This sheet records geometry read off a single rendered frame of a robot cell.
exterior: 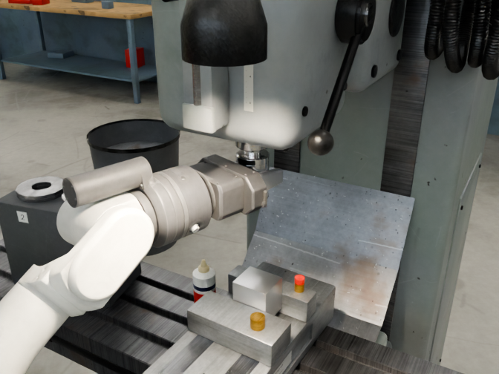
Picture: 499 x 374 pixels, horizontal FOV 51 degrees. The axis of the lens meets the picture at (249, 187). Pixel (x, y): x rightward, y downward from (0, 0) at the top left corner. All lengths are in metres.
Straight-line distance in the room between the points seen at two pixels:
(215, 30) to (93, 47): 6.55
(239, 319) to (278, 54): 0.41
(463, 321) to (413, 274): 1.44
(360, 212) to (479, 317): 1.61
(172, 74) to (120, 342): 0.49
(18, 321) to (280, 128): 0.34
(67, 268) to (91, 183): 0.10
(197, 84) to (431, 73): 0.53
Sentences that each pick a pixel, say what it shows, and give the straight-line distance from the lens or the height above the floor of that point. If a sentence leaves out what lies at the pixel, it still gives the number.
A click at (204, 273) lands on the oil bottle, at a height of 1.01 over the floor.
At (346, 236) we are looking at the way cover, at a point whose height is 0.98.
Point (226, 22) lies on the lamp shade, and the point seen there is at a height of 1.48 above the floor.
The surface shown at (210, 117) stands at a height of 1.36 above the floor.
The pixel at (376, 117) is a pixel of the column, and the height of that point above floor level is 1.23.
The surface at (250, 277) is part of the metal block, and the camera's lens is 0.83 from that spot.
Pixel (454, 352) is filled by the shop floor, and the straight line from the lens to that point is 2.42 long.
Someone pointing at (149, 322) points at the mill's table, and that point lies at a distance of 0.99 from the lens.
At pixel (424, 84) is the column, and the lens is 1.01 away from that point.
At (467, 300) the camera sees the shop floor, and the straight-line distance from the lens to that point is 2.72.
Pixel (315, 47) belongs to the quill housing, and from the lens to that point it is 0.62.
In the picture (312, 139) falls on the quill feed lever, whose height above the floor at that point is 1.34.
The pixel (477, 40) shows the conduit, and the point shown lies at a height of 1.41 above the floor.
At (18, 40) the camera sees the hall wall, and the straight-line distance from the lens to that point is 7.97.
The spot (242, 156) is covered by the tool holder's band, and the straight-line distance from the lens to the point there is 0.72.
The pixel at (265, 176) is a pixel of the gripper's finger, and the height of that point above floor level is 1.25.
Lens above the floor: 1.54
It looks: 25 degrees down
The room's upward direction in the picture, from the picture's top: straight up
